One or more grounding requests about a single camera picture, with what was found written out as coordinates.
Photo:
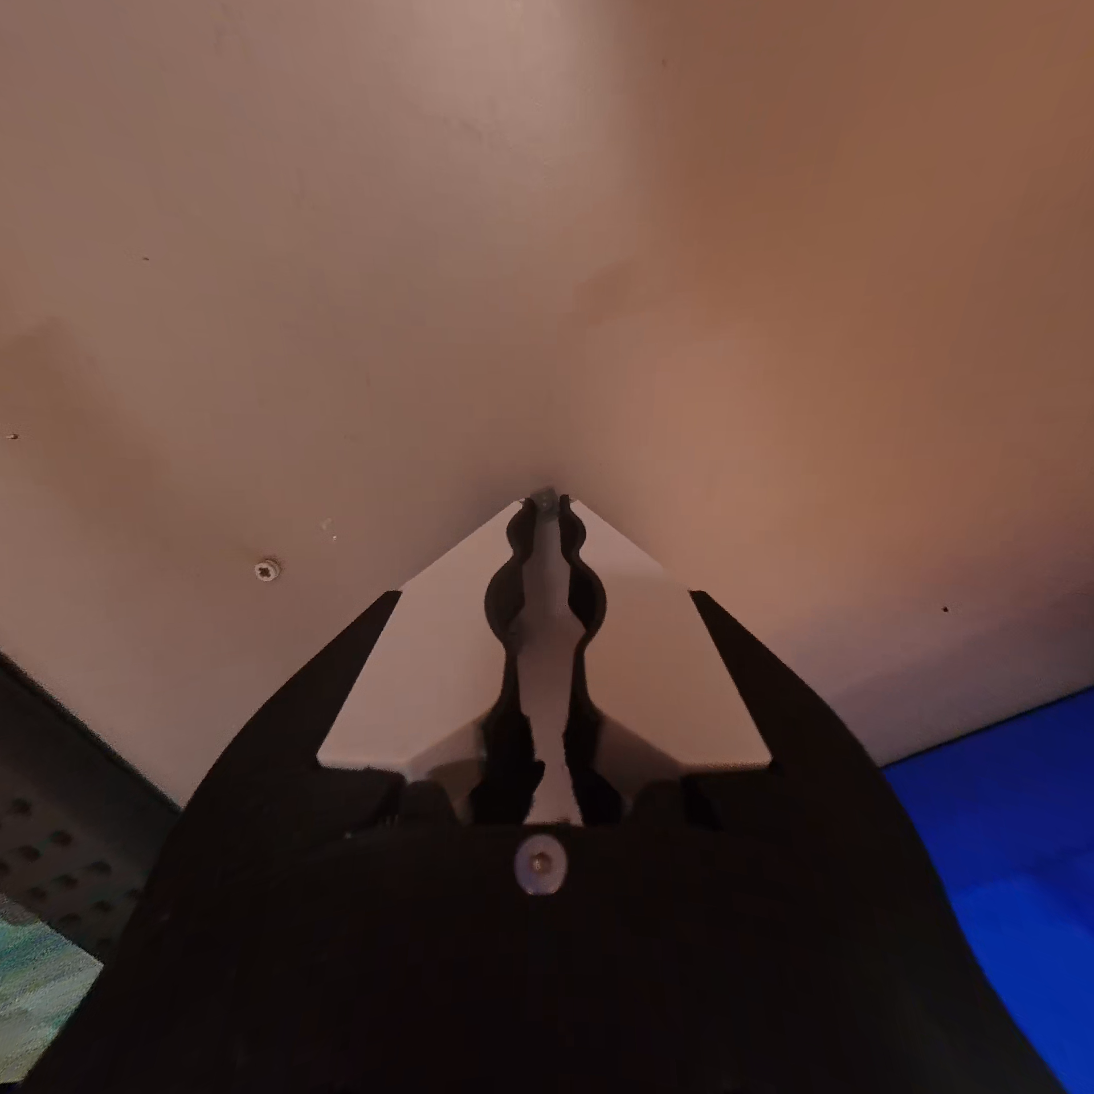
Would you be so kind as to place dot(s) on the small grey lego piece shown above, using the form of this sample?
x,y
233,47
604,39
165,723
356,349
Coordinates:
x,y
545,495

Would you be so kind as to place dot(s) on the blue plastic bin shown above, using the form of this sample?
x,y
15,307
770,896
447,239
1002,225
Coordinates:
x,y
1009,854

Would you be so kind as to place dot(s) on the black perforated pad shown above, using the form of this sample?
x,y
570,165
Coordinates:
x,y
68,811

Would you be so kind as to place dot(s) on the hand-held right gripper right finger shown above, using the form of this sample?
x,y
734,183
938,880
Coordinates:
x,y
684,684

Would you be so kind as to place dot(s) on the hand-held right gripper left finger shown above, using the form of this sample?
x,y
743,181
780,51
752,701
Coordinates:
x,y
411,684

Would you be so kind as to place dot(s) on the pale round lego stud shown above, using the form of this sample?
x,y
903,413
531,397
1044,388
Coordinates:
x,y
269,569

